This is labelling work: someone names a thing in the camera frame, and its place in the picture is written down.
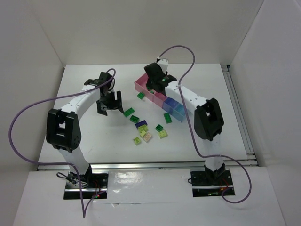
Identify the long green lego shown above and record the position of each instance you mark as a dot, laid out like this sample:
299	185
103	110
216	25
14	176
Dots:
167	118

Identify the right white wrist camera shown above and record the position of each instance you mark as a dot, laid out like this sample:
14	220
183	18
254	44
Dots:
163	63

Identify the dark blue container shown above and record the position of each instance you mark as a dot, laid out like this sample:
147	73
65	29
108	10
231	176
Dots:
169	105

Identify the large pink container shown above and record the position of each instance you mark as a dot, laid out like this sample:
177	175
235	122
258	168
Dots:
140	86

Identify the aluminium side rail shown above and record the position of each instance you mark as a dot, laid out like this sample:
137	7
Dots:
239	116

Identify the lime lego brick upper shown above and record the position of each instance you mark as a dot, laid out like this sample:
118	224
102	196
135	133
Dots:
143	128

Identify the lime lego brick lower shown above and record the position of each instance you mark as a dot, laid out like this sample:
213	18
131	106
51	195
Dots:
137	141

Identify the small pink container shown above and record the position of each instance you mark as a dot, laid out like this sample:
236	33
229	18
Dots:
159	99

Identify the aluminium front rail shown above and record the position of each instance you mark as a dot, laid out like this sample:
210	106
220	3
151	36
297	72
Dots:
153	165

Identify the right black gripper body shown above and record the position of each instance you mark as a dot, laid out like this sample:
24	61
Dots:
154	84

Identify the dark blue lego brick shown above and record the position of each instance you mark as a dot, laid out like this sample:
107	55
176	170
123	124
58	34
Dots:
141	123

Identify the long green lego brick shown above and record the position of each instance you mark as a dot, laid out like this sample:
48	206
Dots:
128	112

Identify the light blue container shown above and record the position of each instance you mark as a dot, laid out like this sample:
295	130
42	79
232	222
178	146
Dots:
179	113

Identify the beige lego brick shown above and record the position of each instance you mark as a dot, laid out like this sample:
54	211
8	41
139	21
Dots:
146	136

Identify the lime lego brick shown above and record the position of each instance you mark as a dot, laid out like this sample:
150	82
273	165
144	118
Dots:
137	141
143	128
162	134

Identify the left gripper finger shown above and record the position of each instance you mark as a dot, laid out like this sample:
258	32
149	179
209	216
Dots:
119	102
101	108

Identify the lime lego brick right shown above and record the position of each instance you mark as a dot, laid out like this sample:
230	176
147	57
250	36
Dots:
162	134

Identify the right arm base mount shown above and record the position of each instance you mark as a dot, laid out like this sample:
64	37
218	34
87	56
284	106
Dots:
202	187

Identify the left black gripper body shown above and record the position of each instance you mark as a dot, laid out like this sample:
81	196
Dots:
109	102

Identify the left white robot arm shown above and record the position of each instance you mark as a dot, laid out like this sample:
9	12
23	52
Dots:
63	128

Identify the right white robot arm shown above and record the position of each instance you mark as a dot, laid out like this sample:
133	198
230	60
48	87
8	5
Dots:
203	115

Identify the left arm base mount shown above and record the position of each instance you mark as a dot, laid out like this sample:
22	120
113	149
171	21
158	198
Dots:
95	187

